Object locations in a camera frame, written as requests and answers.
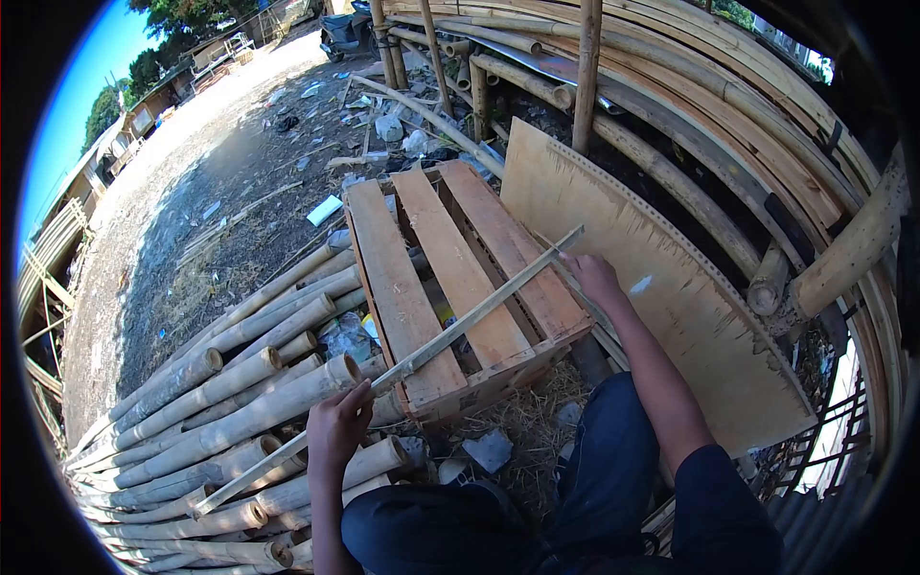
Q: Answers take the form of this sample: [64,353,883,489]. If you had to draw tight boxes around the person's right fingers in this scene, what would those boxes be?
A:
[559,252,599,287]

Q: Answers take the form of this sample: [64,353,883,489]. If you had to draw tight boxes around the grey stone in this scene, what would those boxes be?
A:
[461,428,515,475]

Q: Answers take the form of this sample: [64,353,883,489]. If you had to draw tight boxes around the row of sheds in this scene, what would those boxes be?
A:
[43,29,260,217]

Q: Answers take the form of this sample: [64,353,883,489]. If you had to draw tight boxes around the white flat packet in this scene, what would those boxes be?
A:
[306,194,345,228]

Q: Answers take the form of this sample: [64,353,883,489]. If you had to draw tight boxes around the long bamboo pole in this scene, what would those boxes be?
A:
[351,74,506,179]

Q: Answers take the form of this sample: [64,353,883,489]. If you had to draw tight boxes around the person's left fingers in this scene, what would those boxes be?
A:
[348,379,375,437]

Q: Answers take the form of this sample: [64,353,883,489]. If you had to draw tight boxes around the bamboo fence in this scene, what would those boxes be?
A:
[17,198,96,450]

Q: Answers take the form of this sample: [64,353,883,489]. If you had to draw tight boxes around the long split bamboo strip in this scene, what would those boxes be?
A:
[193,225,586,517]

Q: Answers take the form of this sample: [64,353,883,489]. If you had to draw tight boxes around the wooden slatted pallet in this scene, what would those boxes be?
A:
[344,160,595,424]

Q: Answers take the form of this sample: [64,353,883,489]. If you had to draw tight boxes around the plywood sheet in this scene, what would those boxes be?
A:
[499,117,819,459]

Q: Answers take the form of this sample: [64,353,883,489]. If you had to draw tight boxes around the person's right hand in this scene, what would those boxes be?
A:
[559,252,628,312]

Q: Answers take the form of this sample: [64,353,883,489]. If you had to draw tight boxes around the person's left hand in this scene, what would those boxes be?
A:
[306,379,375,477]

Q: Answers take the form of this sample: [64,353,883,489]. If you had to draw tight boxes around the thin bamboo strip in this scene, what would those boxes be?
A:
[532,230,632,371]

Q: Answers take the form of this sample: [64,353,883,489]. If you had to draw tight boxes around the stacked bamboo rack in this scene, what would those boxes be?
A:
[367,0,910,504]

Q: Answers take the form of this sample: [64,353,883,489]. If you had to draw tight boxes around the person's legs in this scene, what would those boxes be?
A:
[341,371,663,575]

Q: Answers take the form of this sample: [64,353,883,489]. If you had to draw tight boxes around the person's body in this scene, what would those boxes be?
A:
[644,444,785,575]

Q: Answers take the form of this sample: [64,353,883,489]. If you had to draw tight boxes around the parked motor scooter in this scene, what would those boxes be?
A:
[319,2,382,63]

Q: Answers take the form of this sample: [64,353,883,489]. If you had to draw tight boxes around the pile of cut bamboo poles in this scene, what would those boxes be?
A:
[65,229,412,575]

